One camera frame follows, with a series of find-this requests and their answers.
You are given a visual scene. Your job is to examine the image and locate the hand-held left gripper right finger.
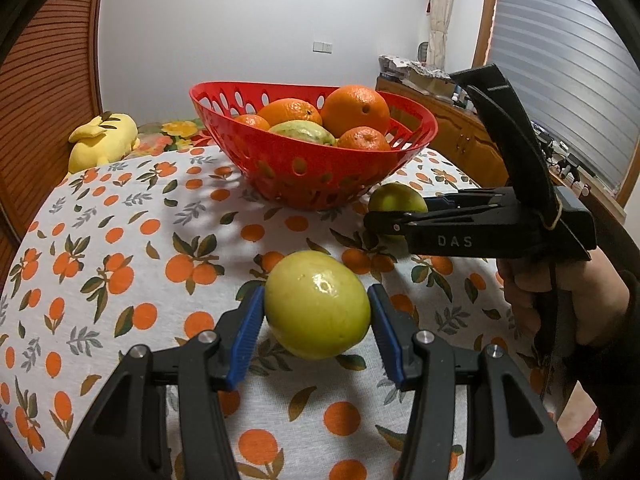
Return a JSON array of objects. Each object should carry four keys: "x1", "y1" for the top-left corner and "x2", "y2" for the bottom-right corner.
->
[{"x1": 367, "y1": 284, "x2": 581, "y2": 480}]

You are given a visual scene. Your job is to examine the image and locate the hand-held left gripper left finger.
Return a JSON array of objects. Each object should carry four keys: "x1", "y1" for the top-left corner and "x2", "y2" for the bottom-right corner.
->
[{"x1": 54, "y1": 286, "x2": 265, "y2": 480}]

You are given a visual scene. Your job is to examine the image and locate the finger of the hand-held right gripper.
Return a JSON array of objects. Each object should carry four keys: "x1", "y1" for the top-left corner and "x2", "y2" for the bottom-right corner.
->
[
  {"x1": 364, "y1": 211, "x2": 409, "y2": 239},
  {"x1": 427, "y1": 190, "x2": 502, "y2": 211}
]

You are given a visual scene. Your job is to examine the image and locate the small green pear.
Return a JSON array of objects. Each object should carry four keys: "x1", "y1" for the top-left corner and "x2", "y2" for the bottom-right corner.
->
[{"x1": 368, "y1": 182, "x2": 429, "y2": 243}]

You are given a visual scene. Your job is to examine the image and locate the large green pear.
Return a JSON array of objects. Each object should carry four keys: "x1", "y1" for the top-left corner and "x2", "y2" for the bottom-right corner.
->
[
  {"x1": 264, "y1": 252, "x2": 372, "y2": 360},
  {"x1": 269, "y1": 120, "x2": 337, "y2": 147}
]

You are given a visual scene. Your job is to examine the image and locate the red perforated plastic basket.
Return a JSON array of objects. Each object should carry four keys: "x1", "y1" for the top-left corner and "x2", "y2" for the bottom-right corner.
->
[{"x1": 189, "y1": 81, "x2": 438, "y2": 211}]

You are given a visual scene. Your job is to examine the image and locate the large orange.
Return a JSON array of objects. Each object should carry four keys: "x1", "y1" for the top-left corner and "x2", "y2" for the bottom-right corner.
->
[{"x1": 320, "y1": 85, "x2": 391, "y2": 138}]

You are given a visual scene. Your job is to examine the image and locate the small orange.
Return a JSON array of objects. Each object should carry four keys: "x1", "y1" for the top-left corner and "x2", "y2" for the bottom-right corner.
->
[{"x1": 232, "y1": 114, "x2": 271, "y2": 133}]

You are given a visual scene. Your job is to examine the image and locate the person's right forearm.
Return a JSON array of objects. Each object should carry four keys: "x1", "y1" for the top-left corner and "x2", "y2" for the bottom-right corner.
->
[{"x1": 575, "y1": 267, "x2": 640, "y2": 361}]

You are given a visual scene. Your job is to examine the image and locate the person's right hand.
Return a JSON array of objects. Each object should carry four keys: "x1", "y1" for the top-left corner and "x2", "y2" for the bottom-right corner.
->
[{"x1": 497, "y1": 247, "x2": 627, "y2": 347}]

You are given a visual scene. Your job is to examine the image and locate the wooden cabinet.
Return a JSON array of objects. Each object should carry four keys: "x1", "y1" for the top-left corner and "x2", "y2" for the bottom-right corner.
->
[{"x1": 375, "y1": 77, "x2": 626, "y2": 211}]

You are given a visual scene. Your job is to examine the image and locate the clutter of small items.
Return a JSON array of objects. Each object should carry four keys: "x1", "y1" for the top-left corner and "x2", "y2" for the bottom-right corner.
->
[{"x1": 450, "y1": 85, "x2": 596, "y2": 196}]

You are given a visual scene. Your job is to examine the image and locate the cardboard box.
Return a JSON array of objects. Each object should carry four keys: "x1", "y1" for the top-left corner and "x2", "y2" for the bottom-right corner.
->
[{"x1": 378, "y1": 54, "x2": 453, "y2": 97}]

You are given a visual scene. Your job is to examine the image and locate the grey window blind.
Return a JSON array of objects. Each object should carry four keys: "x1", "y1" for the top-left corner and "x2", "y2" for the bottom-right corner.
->
[{"x1": 487, "y1": 0, "x2": 640, "y2": 193}]

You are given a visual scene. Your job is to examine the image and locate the beige curtain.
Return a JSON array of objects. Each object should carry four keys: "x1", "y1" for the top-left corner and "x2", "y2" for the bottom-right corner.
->
[{"x1": 427, "y1": 0, "x2": 463, "y2": 68}]

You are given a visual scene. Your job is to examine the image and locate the red and white cloth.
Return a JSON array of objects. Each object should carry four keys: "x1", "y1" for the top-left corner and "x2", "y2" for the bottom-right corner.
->
[{"x1": 555, "y1": 380, "x2": 608, "y2": 456}]

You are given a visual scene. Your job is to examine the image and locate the fruit-print pillow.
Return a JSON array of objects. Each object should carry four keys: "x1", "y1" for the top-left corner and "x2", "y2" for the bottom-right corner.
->
[{"x1": 135, "y1": 119, "x2": 216, "y2": 156}]

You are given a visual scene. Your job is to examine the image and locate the yellow plush toy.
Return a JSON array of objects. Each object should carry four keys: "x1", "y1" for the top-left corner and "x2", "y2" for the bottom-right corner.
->
[{"x1": 68, "y1": 112, "x2": 140, "y2": 173}]

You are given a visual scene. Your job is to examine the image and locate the wooden louvred door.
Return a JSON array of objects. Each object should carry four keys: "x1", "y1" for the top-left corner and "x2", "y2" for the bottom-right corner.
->
[{"x1": 0, "y1": 0, "x2": 108, "y2": 271}]

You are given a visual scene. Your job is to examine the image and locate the wooden window frame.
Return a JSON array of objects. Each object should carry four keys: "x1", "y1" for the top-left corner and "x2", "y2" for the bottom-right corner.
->
[{"x1": 472, "y1": 0, "x2": 506, "y2": 68}]

